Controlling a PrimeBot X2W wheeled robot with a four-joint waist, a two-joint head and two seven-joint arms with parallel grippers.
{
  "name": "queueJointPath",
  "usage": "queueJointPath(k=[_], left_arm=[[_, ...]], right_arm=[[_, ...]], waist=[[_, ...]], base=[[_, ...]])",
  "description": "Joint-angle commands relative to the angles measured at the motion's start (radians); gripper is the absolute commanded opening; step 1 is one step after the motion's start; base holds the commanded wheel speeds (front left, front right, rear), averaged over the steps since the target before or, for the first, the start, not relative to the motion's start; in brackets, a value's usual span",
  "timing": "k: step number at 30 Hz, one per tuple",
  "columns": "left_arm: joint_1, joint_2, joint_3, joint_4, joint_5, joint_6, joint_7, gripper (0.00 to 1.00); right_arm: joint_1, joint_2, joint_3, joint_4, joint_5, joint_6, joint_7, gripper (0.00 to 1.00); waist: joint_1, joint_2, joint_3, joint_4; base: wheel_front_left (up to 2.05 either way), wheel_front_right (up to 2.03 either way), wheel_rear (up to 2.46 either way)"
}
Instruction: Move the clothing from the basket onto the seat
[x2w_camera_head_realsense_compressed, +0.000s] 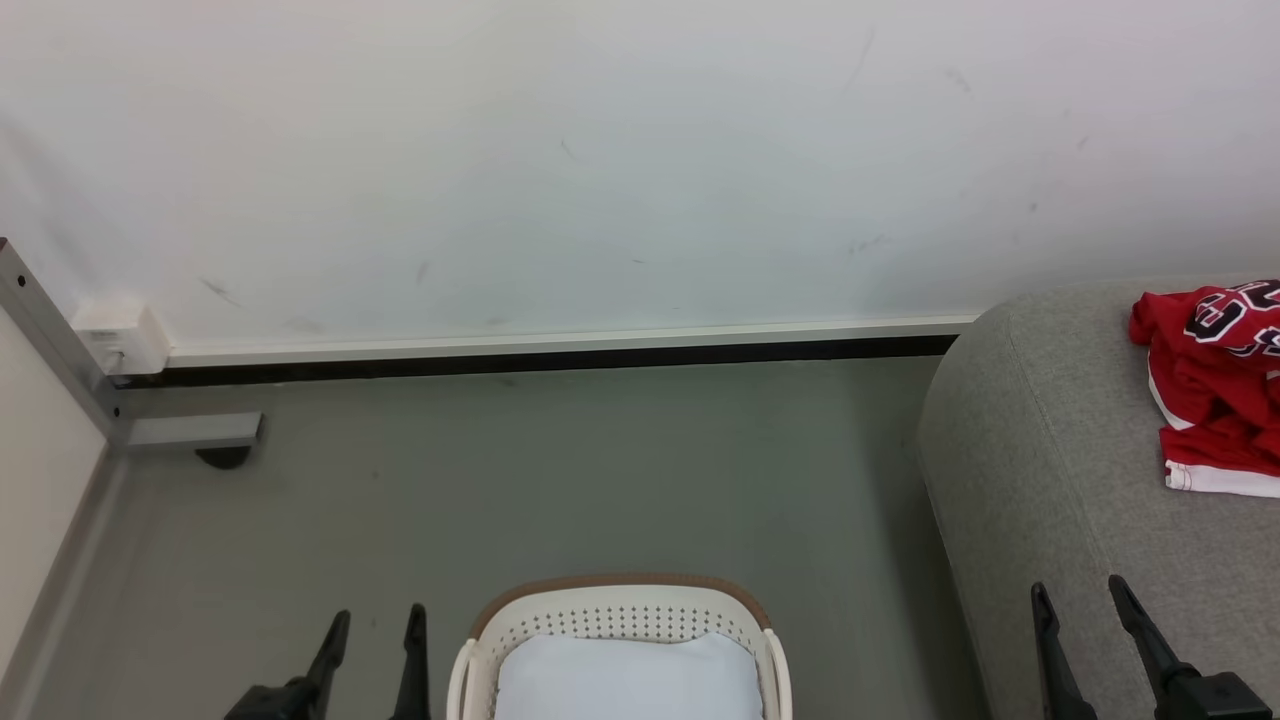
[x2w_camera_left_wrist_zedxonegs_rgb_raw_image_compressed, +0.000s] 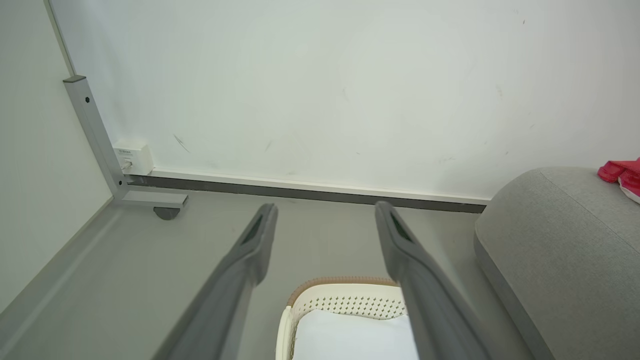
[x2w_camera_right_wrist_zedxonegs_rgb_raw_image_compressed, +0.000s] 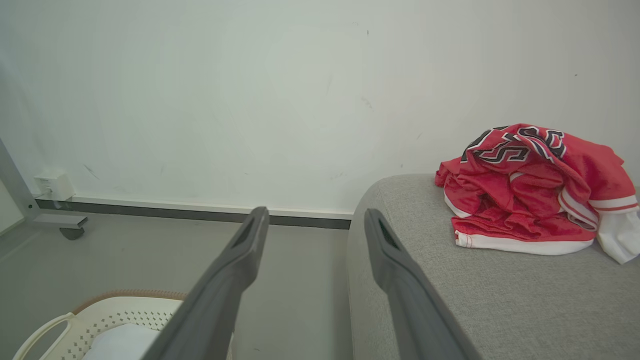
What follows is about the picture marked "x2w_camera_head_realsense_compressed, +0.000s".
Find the cream plastic laundry basket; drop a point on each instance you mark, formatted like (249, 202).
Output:
(620, 605)

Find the cream partition panel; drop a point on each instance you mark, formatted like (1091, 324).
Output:
(35, 480)

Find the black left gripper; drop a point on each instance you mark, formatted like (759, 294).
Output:
(275, 705)

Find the black frame foot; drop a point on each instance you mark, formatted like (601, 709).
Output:
(224, 457)

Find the red basketball jersey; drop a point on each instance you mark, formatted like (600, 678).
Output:
(1215, 400)

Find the white cloth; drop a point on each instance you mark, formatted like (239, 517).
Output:
(630, 680)

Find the light grey fabric sofa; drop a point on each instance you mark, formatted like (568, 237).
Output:
(1060, 480)

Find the grey aluminium frame profile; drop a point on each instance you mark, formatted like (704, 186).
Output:
(60, 350)

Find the white wall socket box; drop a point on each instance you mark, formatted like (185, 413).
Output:
(122, 338)

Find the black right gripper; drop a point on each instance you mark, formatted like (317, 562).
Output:
(1210, 698)

